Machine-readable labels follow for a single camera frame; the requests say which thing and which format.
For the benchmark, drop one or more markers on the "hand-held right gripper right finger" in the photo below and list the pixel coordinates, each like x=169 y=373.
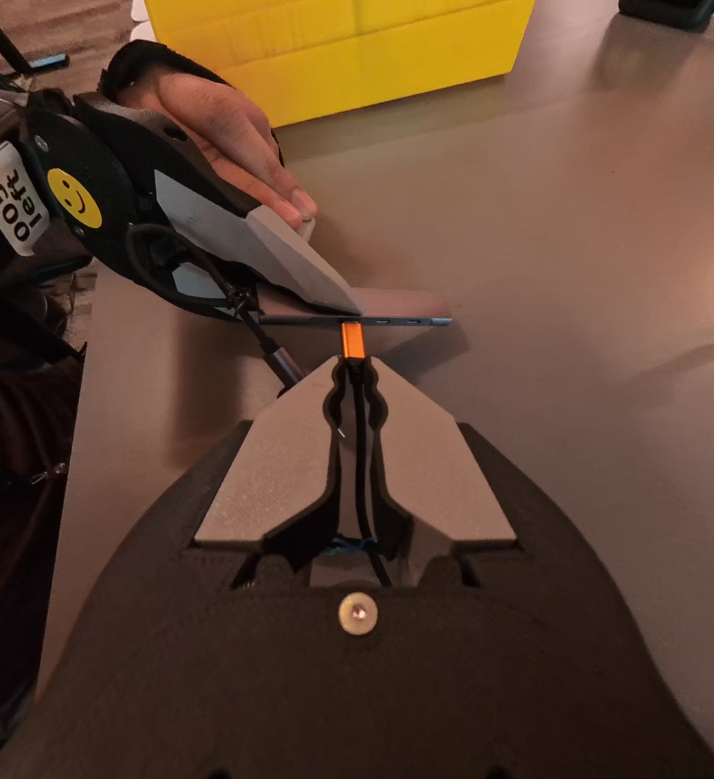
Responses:
x=448 y=481

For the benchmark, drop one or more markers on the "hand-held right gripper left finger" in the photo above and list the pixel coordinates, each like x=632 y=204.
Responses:
x=266 y=481

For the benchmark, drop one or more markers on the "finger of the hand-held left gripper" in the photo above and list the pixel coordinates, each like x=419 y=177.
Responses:
x=259 y=243
x=189 y=283

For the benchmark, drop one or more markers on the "yellow plastic bin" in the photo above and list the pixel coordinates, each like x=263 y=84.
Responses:
x=332 y=55

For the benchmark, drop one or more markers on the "person's left hand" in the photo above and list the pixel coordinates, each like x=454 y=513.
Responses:
x=229 y=134

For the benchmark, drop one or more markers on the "dark brown clothing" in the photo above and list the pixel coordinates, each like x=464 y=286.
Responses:
x=4 y=426

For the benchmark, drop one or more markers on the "dark teal object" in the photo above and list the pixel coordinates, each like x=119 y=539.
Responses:
x=667 y=9

